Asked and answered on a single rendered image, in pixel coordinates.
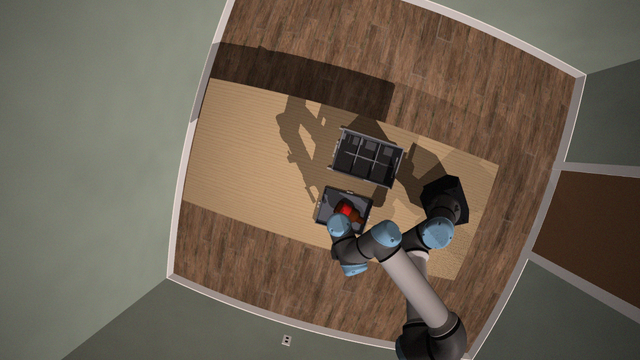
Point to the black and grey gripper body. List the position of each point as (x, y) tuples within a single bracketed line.
[(334, 253)]

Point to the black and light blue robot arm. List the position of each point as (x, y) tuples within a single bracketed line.
[(431, 332)]

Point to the brown bottle with red label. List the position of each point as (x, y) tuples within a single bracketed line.
[(350, 211)]

